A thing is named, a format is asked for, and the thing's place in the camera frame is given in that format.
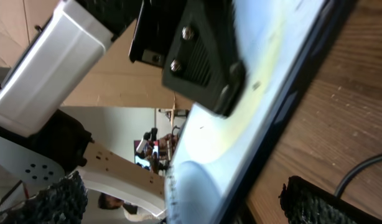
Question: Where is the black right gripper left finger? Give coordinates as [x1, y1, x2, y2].
[0, 171, 88, 224]

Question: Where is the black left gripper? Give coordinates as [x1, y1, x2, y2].
[129, 0, 246, 116]

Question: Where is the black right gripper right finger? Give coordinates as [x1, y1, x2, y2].
[279, 176, 382, 224]

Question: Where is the black charging cable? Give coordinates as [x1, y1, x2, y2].
[333, 151, 382, 198]

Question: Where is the blue Galaxy S24+ smartphone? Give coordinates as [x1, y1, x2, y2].
[165, 0, 355, 224]

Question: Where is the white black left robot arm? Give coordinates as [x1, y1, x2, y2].
[0, 1, 246, 217]

